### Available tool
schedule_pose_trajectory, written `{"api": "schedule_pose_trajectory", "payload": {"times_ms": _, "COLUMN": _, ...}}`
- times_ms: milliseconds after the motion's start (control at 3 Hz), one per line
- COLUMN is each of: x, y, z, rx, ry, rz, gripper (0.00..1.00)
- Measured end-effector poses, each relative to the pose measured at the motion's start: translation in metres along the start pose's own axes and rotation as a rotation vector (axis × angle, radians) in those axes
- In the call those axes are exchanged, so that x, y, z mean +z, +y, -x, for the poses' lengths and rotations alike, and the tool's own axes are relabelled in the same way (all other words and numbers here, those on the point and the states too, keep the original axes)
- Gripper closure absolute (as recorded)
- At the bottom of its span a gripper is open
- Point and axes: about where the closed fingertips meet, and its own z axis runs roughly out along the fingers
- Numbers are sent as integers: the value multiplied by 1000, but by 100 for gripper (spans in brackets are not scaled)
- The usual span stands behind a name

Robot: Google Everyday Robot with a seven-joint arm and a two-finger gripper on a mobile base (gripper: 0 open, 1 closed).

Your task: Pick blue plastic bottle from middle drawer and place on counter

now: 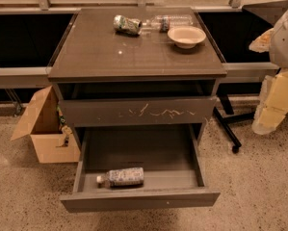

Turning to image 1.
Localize white paper bowl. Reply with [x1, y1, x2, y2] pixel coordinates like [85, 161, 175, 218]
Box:
[168, 26, 206, 49]

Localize open cardboard box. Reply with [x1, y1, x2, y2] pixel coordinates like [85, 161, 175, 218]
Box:
[11, 87, 80, 164]

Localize green crushed can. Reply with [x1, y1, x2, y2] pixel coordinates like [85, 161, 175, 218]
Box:
[113, 14, 143, 36]

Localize blue label plastic bottle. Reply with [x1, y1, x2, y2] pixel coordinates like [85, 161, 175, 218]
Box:
[96, 167, 144, 188]

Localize closed grey upper drawer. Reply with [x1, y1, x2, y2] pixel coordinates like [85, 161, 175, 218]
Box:
[60, 97, 216, 127]

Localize items in cardboard box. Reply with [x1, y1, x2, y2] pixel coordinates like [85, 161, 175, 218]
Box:
[56, 105, 72, 147]

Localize grey drawer cabinet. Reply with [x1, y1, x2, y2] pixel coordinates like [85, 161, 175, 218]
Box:
[49, 7, 226, 141]

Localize clear plastic water bottle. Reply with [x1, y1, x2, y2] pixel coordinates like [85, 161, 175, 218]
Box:
[143, 14, 193, 33]

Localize open grey bottom drawer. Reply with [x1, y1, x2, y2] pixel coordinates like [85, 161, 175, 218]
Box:
[60, 123, 222, 214]

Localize black stand with legs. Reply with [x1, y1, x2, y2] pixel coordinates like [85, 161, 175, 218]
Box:
[212, 0, 288, 155]

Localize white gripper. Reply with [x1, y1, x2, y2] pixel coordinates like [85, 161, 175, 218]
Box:
[249, 10, 288, 135]

